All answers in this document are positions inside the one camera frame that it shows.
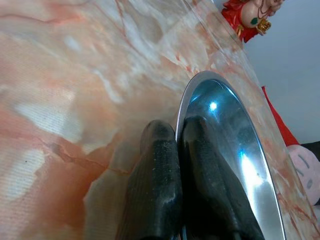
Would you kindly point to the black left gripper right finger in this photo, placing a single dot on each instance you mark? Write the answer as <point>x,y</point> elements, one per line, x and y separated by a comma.
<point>205,185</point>

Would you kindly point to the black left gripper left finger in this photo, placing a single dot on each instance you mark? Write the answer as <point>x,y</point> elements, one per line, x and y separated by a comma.
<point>155,180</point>

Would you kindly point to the round stainless steel plate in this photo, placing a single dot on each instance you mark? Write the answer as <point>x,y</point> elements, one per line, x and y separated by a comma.
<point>240,135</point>

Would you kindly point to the red cloth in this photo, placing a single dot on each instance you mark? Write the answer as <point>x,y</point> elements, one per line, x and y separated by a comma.
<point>280,120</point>

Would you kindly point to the pink plush toy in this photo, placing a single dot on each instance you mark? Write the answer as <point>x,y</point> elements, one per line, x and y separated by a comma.
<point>308,172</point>

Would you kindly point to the red laughing Buddha figurine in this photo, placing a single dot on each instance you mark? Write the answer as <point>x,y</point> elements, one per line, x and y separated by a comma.
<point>246,17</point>

